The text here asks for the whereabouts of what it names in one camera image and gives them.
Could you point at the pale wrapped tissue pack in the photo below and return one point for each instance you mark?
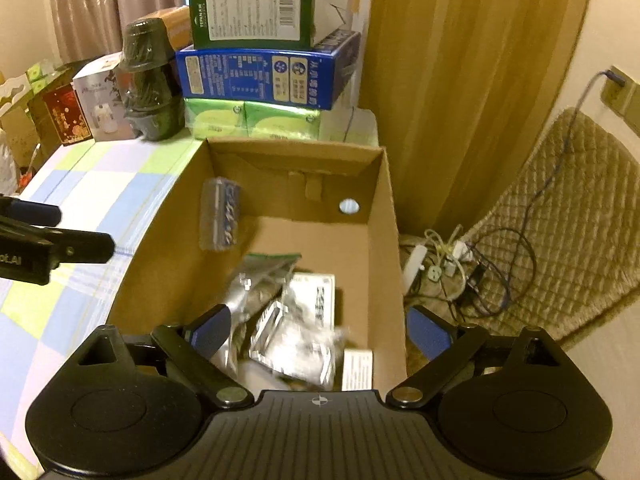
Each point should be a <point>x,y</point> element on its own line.
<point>347,125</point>

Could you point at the red gift bag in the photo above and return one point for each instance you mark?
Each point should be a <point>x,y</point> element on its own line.
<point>67,117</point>

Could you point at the white humidifier box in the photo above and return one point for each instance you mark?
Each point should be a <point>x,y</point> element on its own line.
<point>100,105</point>

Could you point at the silver foil pouch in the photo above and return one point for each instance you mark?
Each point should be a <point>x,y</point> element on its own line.
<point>255,285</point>

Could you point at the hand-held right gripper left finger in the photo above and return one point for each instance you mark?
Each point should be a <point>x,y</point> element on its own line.
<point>212,332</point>

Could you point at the long white box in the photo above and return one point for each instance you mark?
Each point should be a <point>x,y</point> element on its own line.
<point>357,370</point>

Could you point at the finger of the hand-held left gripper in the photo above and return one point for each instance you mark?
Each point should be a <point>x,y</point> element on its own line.
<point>40,214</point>
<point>85,247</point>

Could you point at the pink curtain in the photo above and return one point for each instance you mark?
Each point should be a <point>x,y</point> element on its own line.
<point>100,0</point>

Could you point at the tall brown cardboard box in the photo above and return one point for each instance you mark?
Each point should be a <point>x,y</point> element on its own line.
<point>40,105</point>

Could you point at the small green tissue packs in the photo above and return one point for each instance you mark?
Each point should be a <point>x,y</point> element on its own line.
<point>40,72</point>

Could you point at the wall socket with plug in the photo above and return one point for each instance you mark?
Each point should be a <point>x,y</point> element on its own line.
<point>617,92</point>

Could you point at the white power strip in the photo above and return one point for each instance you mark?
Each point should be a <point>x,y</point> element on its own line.
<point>412,265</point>

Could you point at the yellow curtain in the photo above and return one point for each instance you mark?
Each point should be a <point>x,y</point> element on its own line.
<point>475,85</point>

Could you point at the white plastic bag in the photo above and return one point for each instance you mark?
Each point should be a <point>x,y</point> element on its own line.
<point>5,170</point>

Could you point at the green box with white label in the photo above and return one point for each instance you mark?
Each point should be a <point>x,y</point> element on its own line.
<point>250,10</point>

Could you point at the chair with quilted cover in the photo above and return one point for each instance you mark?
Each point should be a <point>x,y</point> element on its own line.
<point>560,210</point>

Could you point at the dark green stacked pots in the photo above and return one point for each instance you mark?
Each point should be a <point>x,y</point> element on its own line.
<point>150,85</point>

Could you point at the blue battery pack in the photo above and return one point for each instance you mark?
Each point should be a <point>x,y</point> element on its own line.
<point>222,215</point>

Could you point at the low brown cardboard box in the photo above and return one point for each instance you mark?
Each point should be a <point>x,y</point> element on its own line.
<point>15,132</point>

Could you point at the blue carton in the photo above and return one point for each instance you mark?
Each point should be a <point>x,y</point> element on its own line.
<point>260,72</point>

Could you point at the orange screwdriver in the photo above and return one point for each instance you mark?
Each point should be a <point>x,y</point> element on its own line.
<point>27,172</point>

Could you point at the white box with green figure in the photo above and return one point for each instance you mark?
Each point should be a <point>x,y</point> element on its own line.
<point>317,292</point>

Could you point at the empty wall socket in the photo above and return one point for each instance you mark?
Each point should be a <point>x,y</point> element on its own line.
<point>635,120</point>

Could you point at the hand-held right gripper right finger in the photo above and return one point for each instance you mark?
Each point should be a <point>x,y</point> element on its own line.
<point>427,332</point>

